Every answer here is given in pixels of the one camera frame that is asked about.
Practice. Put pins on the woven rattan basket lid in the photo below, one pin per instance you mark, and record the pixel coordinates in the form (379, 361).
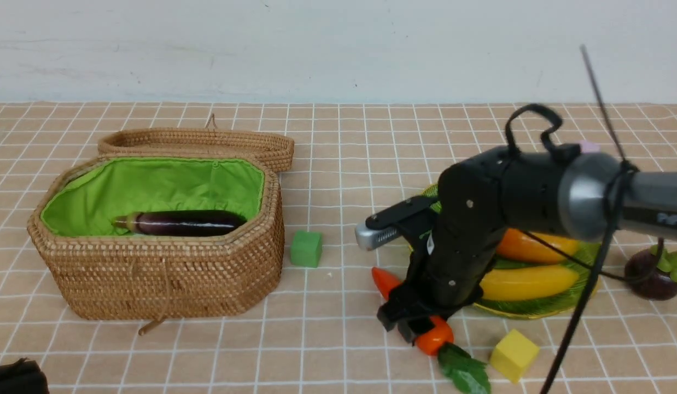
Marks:
(274, 150)

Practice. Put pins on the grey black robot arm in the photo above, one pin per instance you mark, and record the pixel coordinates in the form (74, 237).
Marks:
(561, 191)

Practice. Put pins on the pink foam cube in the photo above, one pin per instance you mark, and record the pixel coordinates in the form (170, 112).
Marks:
(588, 147)

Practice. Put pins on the purple toy eggplant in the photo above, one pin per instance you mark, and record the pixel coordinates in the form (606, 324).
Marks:
(190, 223)

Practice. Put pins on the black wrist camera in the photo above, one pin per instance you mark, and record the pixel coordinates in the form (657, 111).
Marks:
(411, 219)

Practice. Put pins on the green leaf-shaped glass plate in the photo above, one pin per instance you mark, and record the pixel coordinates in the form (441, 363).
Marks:
(550, 306)

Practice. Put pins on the orange yellow toy mango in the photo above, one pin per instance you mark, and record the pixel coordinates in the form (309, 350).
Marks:
(517, 246)

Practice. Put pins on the purple toy mangosteen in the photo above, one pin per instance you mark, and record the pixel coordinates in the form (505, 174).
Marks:
(651, 276)

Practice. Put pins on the woven rattan basket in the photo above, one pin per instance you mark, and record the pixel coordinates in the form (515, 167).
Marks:
(105, 273)

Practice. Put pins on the orange toy carrot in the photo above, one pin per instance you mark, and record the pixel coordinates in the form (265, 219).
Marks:
(467, 373)

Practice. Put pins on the black object at corner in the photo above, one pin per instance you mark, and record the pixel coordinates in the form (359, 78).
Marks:
(23, 376)

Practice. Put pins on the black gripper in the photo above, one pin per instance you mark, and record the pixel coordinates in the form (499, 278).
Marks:
(444, 276)

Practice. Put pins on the yellow foam cube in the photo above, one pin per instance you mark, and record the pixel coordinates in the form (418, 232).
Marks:
(513, 355)

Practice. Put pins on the green foam cube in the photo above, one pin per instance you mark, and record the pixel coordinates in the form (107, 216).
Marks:
(306, 249)

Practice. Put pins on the yellow toy banana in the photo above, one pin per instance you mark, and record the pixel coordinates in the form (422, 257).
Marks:
(524, 284)

